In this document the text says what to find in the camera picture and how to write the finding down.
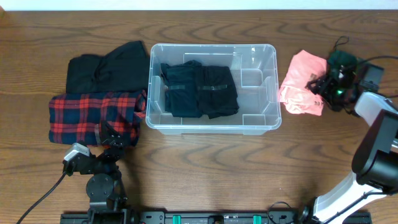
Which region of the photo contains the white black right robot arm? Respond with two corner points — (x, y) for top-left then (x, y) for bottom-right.
(295, 62), (397, 223)

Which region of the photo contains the black folded shirt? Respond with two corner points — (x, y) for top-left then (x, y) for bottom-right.
(66, 40), (150, 94)

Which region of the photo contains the dark green garment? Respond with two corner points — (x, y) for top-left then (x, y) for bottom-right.
(326, 35), (358, 77)

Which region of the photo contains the pink t-shirt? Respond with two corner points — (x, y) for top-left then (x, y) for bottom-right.
(279, 50), (326, 116)

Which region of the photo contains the black camera cable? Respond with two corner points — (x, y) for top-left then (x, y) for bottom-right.
(354, 55), (398, 68)
(15, 171), (68, 224)

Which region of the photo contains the black left camera cable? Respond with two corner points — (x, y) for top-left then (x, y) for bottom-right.
(15, 171), (68, 224)

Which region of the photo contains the black garment with tape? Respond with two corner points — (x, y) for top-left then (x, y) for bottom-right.
(195, 66), (239, 119)

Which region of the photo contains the red navy plaid shirt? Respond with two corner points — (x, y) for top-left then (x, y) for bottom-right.
(49, 90), (147, 146)

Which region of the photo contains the black right camera cable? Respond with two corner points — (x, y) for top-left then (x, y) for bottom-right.
(354, 55), (398, 68)

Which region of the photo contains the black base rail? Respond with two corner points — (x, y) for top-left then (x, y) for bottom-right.
(60, 210), (373, 224)

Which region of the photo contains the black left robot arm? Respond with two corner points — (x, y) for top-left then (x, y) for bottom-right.
(73, 121), (130, 224)

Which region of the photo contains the clear plastic storage container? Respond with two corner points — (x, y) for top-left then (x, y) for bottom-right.
(146, 44), (282, 135)

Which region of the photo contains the dark navy garment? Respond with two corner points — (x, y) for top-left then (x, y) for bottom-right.
(161, 60), (202, 118)

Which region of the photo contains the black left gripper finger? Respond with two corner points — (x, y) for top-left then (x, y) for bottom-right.
(104, 121), (125, 147)
(95, 123), (108, 146)

